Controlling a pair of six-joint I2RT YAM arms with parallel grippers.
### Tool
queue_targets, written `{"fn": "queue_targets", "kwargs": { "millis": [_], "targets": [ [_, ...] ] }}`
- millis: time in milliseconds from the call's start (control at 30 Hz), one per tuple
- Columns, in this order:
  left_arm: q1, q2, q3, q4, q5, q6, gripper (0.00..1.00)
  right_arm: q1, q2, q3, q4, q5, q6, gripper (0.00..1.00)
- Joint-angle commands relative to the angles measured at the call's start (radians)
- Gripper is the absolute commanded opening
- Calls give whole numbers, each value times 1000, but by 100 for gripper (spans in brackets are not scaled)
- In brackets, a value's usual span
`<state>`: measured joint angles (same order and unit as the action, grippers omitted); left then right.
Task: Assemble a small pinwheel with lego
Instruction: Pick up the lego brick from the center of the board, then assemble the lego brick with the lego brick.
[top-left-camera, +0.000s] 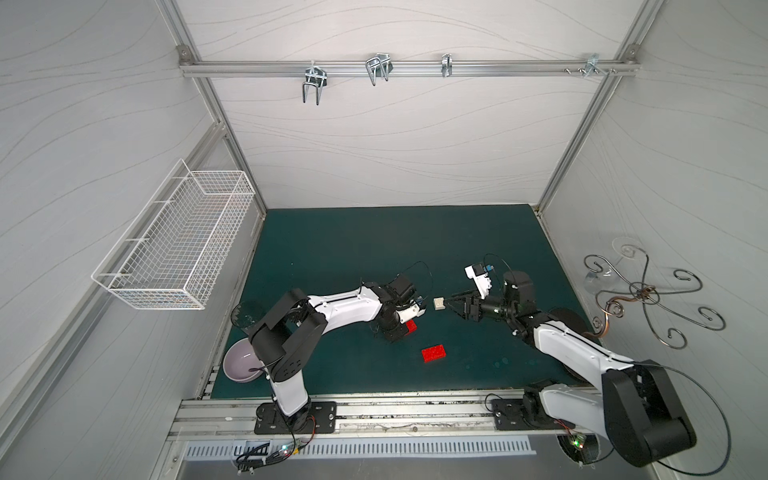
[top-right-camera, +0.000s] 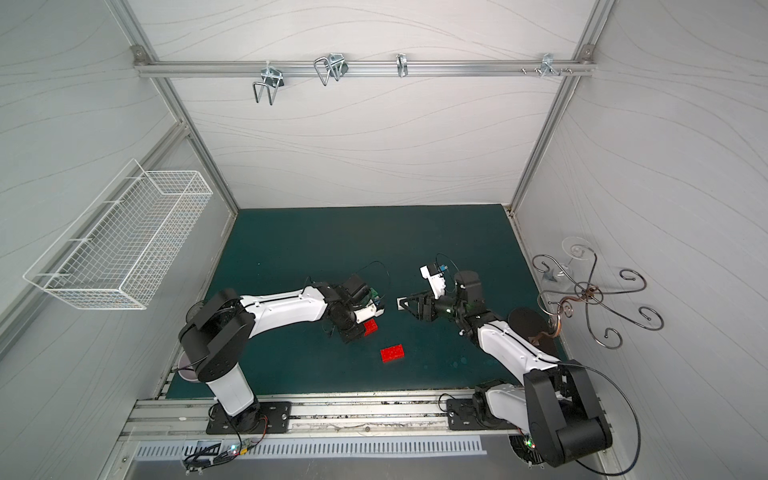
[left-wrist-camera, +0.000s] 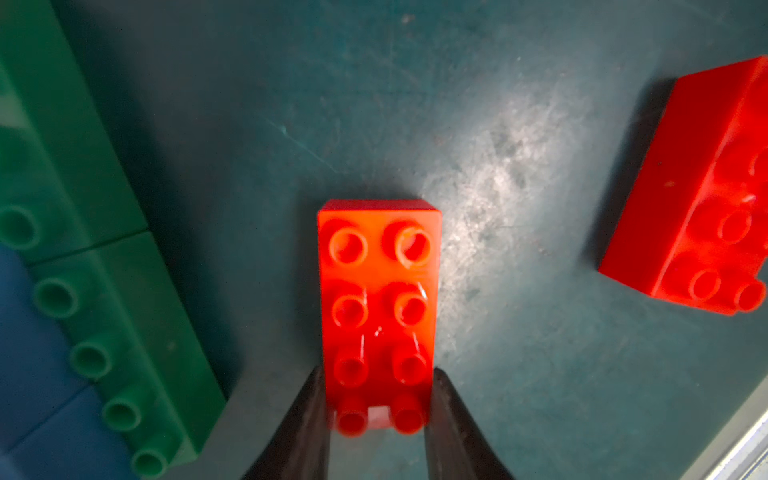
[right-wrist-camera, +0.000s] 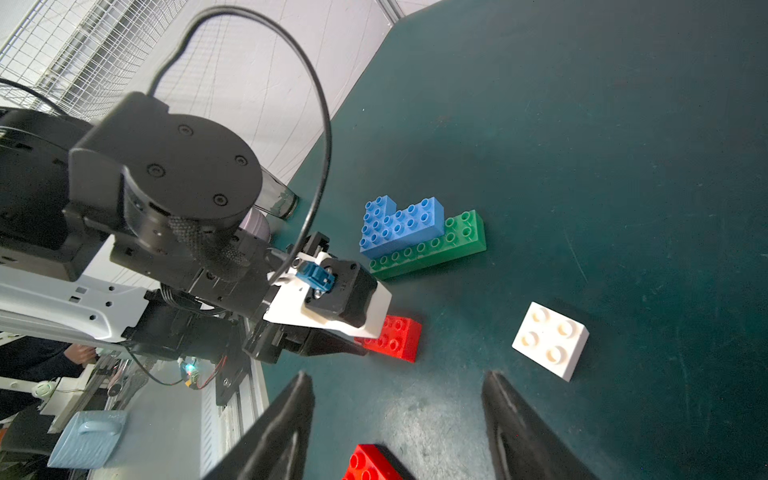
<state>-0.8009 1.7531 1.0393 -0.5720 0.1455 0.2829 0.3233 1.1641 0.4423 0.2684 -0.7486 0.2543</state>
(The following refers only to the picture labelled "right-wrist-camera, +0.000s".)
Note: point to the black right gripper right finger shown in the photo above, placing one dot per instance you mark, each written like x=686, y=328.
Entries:
x=521, y=445

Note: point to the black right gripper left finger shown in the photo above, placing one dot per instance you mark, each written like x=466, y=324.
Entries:
x=275, y=447

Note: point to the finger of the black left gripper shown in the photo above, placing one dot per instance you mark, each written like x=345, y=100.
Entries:
x=336, y=343

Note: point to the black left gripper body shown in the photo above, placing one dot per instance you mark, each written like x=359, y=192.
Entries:
x=195, y=313

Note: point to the red lego brick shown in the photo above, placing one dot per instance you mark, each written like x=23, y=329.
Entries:
x=375, y=462
x=399, y=338

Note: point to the blue lego brick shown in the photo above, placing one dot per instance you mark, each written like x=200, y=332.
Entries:
x=376, y=210
x=406, y=227

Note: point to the long green lego brick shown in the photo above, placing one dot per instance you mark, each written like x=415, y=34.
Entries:
x=464, y=236

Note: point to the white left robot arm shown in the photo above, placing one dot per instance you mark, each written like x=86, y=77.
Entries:
x=170, y=191

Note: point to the small white lego brick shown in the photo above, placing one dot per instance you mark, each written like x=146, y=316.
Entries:
x=552, y=340

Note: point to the clear glass cup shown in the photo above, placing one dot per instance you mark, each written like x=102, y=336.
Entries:
x=275, y=198

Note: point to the green table mat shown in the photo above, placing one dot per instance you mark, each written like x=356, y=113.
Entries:
x=617, y=153

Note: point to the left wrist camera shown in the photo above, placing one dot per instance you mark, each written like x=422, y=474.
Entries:
x=319, y=290

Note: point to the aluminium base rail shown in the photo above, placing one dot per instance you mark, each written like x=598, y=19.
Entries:
x=232, y=403

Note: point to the white wire basket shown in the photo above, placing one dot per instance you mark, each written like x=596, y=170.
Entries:
x=81, y=55

